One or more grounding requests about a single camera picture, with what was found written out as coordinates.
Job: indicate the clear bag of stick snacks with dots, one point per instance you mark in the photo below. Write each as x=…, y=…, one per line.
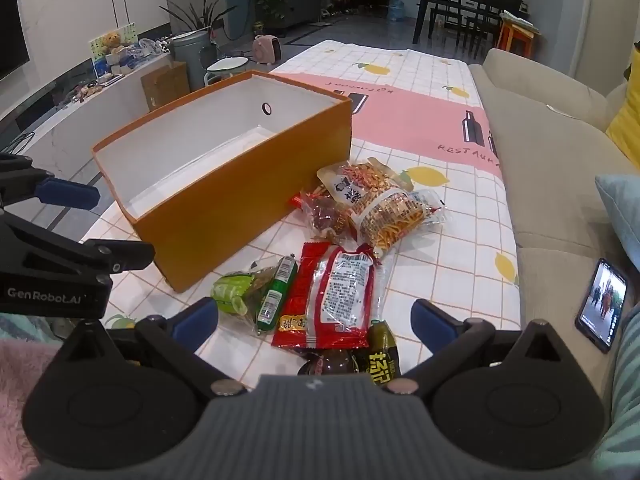
x=395, y=215

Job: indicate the green sausage stick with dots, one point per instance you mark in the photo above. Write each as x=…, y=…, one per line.
x=275, y=287

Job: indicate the teddy bear picture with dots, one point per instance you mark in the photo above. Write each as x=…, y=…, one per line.
x=112, y=47

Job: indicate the smartphone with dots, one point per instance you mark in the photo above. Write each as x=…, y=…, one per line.
x=600, y=305

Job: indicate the dark green snack packet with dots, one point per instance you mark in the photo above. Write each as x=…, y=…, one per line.
x=382, y=352

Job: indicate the light blue cushion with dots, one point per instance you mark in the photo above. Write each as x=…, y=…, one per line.
x=622, y=210

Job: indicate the spiky potted plant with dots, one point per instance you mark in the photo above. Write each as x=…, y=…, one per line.
x=195, y=12

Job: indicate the beige sofa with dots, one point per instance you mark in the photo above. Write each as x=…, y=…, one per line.
x=540, y=160

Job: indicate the television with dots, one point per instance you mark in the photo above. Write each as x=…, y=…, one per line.
x=10, y=25

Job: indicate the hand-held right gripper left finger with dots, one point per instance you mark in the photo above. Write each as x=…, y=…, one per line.
x=200, y=317

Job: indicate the red label dates packet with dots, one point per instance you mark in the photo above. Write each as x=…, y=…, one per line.
x=325, y=215

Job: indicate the orange cardboard storage box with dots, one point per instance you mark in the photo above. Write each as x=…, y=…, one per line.
x=225, y=220

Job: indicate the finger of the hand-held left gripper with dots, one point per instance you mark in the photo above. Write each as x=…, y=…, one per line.
x=70, y=192
x=120, y=256

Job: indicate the black dining chair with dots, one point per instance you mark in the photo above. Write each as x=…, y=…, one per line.
x=445, y=15
x=487, y=15

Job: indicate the blue and white trinkets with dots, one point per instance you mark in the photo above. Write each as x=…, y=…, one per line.
x=137, y=52

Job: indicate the white rolling stool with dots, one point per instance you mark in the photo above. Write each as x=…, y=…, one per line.
x=227, y=65

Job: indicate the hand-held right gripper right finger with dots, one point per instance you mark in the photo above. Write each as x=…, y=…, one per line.
x=430, y=317

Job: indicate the grey trash can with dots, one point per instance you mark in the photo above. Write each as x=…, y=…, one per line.
x=192, y=57

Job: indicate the green candy clear packet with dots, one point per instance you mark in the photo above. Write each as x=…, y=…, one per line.
x=232, y=292

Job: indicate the folded cloth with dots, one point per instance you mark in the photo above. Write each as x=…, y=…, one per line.
x=517, y=17

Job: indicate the beige spicy strip pouch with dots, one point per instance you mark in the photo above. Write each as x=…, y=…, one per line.
x=350, y=180

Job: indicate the brown cardboard box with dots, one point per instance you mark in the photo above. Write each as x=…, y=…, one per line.
x=165, y=87

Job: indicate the red snack packet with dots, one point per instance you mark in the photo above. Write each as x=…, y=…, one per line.
x=310, y=305

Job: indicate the teal patterned cloth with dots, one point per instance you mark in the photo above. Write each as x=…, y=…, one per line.
x=25, y=325

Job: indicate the white TV cabinet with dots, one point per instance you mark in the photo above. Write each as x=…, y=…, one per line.
x=65, y=135

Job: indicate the orange stool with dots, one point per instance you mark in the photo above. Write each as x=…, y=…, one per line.
x=515, y=35

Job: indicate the checked lemon print tablecloth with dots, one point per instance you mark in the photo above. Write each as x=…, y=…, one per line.
x=400, y=125

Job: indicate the pink fluffy blanket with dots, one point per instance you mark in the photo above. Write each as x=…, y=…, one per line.
x=20, y=395

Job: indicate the yellow cushion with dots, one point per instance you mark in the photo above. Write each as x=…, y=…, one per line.
x=627, y=120

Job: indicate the single red date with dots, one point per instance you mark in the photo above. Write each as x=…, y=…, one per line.
x=330, y=362

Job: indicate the pink space heater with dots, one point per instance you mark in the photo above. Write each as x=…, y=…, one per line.
x=265, y=50

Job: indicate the teal striped pants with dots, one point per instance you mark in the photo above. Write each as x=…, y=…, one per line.
x=622, y=385

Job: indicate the blue water jug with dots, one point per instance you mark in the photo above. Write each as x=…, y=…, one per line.
x=397, y=7

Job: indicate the small figurines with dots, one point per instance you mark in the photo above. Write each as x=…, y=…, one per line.
x=85, y=91

